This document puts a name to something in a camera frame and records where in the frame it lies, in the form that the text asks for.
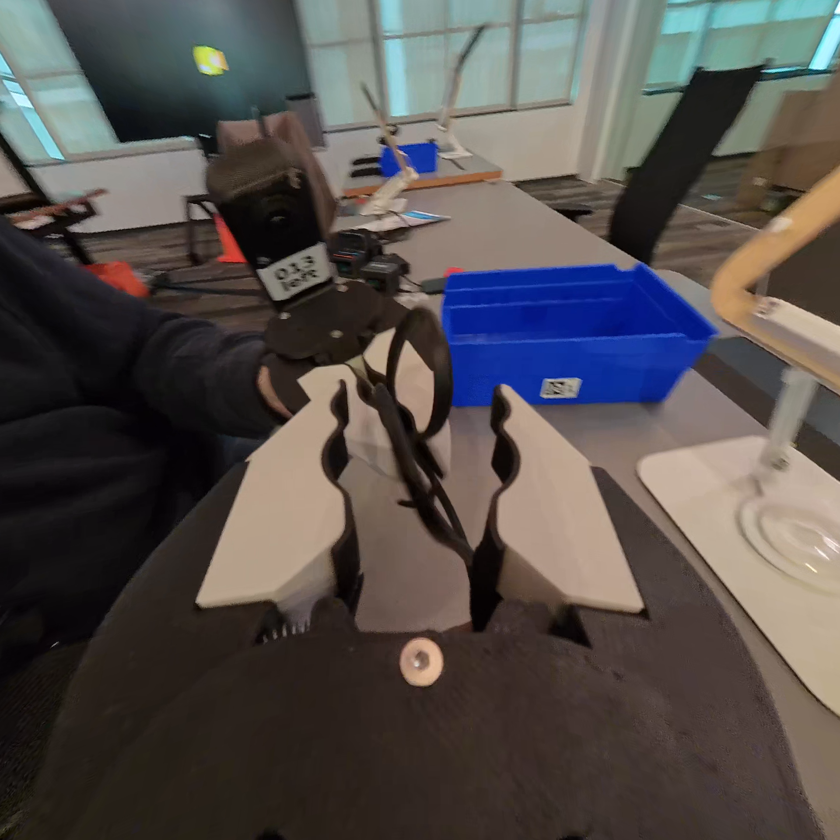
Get small blue bin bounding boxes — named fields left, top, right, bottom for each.
left=380, top=141, right=441, bottom=179

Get black chair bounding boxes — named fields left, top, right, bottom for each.
left=605, top=62, right=771, bottom=271

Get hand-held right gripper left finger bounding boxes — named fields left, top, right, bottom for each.
left=196, top=380, right=363, bottom=613

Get small orange object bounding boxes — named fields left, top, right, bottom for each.
left=84, top=259, right=153, bottom=299

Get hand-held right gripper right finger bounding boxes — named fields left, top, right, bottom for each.
left=470, top=384, right=648, bottom=616

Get black cable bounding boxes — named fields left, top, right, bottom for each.
left=352, top=304, right=477, bottom=568

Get cardboard panel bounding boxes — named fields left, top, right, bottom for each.
left=733, top=77, right=840, bottom=214

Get person's left hand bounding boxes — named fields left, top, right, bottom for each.
left=256, top=355, right=313, bottom=424

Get small wooden table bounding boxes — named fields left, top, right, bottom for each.
left=343, top=154, right=505, bottom=202

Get black tv screen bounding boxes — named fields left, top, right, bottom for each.
left=45, top=0, right=317, bottom=144

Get person's left forearm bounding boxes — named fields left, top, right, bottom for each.
left=0, top=221, right=287, bottom=631

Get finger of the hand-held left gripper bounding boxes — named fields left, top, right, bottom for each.
left=363, top=325, right=455, bottom=476
left=297, top=363, right=410, bottom=484

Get brown padded seat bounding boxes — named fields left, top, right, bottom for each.
left=213, top=111, right=341, bottom=219

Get white stand base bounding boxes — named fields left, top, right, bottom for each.
left=636, top=432, right=840, bottom=719

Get large blue bin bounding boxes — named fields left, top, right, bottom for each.
left=439, top=262, right=721, bottom=409

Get black electronic device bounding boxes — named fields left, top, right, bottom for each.
left=326, top=229, right=413, bottom=295

